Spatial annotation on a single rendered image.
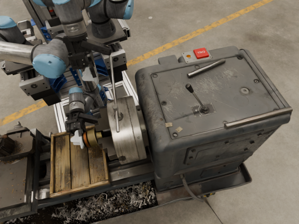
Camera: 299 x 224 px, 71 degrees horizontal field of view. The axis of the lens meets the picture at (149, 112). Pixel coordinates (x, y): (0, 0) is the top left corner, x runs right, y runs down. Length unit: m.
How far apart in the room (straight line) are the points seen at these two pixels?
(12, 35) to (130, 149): 0.85
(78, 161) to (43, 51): 0.61
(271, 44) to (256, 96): 2.47
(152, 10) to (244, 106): 3.05
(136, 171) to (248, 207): 1.24
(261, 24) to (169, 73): 2.86
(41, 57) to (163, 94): 0.51
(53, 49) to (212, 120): 0.70
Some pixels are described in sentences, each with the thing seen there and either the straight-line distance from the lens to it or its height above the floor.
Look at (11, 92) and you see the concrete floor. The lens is 3.13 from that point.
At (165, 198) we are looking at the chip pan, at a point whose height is 0.54.
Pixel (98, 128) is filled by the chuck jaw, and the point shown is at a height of 1.13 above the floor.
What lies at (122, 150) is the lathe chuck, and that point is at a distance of 0.90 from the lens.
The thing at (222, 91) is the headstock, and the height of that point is 1.25.
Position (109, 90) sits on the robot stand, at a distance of 2.33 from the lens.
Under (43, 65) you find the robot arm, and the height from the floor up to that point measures 1.40.
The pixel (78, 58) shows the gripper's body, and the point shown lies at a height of 1.46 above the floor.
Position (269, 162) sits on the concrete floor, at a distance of 2.34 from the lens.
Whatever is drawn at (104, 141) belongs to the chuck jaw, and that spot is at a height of 1.11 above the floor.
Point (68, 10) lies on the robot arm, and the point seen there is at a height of 1.61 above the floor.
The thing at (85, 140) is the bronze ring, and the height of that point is 1.11.
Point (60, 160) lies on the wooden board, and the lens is 1.29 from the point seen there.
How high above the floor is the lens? 1.98
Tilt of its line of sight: 57 degrees down
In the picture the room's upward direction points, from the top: 5 degrees counter-clockwise
